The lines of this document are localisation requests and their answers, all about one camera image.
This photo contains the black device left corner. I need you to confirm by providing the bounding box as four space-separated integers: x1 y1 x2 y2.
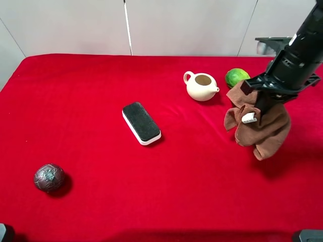
0 223 15 242

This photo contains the red velvet table cloth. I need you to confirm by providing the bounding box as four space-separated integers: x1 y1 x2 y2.
1 54 322 241

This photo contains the black white board eraser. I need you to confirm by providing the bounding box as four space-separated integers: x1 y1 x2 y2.
122 102 162 146

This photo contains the black device right corner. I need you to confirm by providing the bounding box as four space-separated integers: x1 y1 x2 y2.
292 229 323 242

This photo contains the green lime fruit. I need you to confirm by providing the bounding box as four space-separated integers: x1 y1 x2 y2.
225 68 250 88

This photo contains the brown towel cloth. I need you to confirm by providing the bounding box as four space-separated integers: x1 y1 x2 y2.
224 81 291 160

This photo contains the dark red textured ball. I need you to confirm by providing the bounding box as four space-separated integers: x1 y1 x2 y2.
33 163 66 193

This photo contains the black device corner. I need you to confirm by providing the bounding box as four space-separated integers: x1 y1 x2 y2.
292 229 323 242
0 223 15 242

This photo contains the cream ceramic teapot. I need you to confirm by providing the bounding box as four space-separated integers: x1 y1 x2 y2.
183 71 220 101

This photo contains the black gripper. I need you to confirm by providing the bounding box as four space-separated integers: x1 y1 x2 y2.
241 60 321 116

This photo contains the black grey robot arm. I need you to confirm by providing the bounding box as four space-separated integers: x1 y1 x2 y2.
241 1 322 114

